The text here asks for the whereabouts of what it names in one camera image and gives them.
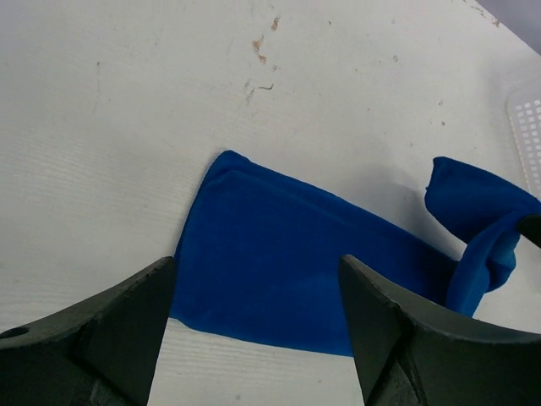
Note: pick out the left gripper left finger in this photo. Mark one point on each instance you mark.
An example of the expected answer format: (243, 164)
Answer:
(100, 351)

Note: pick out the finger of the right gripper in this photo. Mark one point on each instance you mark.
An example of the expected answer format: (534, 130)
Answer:
(530, 228)

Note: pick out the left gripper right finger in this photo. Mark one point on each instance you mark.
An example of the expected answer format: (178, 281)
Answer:
(409, 350)

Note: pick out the blue towel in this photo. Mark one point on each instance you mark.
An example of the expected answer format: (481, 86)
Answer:
(259, 252)

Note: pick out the white plastic basket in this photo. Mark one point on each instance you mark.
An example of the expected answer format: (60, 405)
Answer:
(524, 112)

